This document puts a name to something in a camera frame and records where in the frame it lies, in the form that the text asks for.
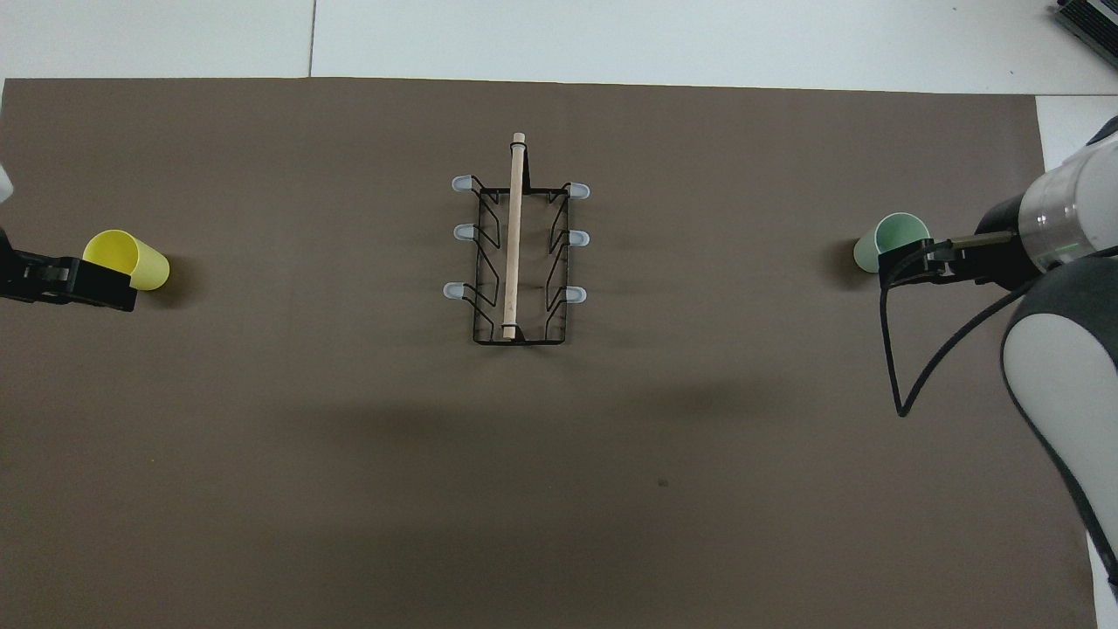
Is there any black wire cup rack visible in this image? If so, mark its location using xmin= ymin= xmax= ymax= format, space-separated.
xmin=444 ymin=133 xmax=591 ymax=347

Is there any yellow plastic cup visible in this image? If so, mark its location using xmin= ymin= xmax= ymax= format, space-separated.
xmin=83 ymin=230 xmax=170 ymax=292

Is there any pale green plastic cup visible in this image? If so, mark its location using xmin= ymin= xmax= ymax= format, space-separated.
xmin=853 ymin=212 xmax=932 ymax=275

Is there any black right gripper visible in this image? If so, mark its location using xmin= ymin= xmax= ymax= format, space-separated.
xmin=879 ymin=194 xmax=1042 ymax=291

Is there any grey ribbed device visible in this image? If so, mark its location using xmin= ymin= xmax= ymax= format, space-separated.
xmin=1052 ymin=0 xmax=1118 ymax=69

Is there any brown table mat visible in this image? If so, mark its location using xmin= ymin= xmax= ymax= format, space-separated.
xmin=0 ymin=77 xmax=1100 ymax=629

